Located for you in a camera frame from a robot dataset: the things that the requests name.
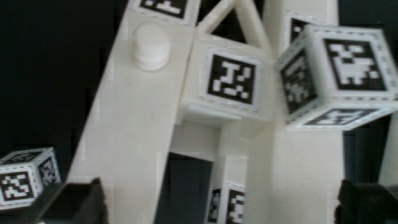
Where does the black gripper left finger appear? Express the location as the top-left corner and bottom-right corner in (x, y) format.
(19, 178), (109, 224)

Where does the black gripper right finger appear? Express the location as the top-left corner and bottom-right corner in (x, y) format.
(333, 180), (398, 224)

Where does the white tagged cube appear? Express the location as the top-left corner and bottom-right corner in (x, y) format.
(273, 25), (398, 131)
(0, 147), (60, 210)

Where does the white chair back part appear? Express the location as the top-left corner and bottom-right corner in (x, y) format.
(67, 0), (342, 224)

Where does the white tagged chair leg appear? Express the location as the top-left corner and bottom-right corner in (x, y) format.
(204, 156), (246, 224)

